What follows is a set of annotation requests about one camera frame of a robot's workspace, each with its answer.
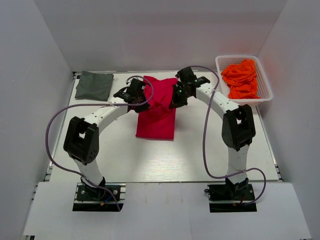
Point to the folded grey t shirt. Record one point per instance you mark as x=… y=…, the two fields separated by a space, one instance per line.
x=94 y=86

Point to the red t shirt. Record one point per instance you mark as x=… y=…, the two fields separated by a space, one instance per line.
x=158 y=122

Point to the white plastic basket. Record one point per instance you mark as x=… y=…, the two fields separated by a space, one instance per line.
x=264 y=89

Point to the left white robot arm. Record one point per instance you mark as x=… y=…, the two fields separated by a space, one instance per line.
x=83 y=134

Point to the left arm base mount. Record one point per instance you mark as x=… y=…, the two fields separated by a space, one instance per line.
x=85 y=200

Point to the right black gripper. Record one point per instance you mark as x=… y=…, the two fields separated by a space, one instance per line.
x=175 y=102

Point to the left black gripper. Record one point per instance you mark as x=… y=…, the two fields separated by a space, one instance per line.
x=144 y=108

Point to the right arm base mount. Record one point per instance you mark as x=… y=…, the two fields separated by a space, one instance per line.
x=221 y=199

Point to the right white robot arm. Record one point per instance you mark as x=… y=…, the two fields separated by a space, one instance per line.
x=238 y=127

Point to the orange t shirt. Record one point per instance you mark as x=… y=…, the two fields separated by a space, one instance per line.
x=242 y=80

